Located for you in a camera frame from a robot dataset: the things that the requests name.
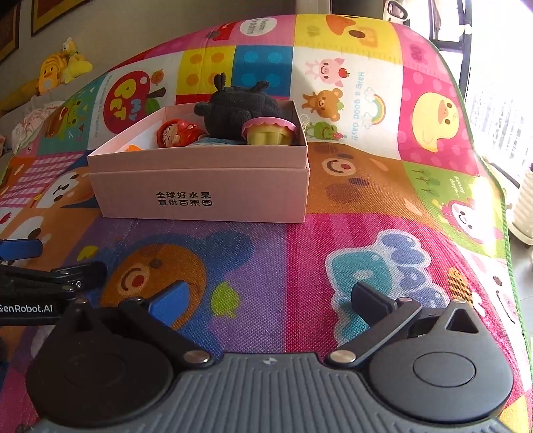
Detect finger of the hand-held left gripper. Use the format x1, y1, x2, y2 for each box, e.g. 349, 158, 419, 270
0, 261, 108, 301
0, 238, 43, 263

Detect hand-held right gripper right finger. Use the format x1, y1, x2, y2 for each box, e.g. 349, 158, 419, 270
325, 282, 481, 368

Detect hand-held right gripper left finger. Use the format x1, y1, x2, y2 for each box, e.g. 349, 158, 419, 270
62, 280, 211, 367

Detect pink cardboard box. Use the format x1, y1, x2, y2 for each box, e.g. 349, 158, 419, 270
86, 99, 311, 224

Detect red hooded figurine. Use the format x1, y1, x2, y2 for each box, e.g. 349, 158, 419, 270
156, 119, 207, 148

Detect yellow cupcake toy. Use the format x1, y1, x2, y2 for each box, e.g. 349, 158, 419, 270
242, 117, 298, 146

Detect black plush toy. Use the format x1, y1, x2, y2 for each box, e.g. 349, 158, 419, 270
194, 73, 288, 138

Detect colourful cartoon play mat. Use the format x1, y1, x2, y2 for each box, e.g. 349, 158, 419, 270
0, 14, 523, 433

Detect white pink crumpled clothes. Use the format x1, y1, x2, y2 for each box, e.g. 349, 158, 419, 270
10, 100, 65, 144

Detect white ribbed plant pot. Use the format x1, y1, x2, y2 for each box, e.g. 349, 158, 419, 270
510, 164, 533, 246

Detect yellow green plush toy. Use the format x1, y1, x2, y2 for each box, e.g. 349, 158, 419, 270
60, 37, 94, 84

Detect white black device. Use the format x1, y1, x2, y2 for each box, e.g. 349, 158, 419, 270
383, 0, 411, 23

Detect narrow yellow framed wall picture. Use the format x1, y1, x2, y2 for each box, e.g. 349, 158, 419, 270
0, 4, 21, 63

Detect wide yellow framed wall picture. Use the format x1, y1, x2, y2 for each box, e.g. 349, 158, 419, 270
30, 0, 90, 36

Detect black window frame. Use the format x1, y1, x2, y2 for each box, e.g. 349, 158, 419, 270
410, 0, 475, 96

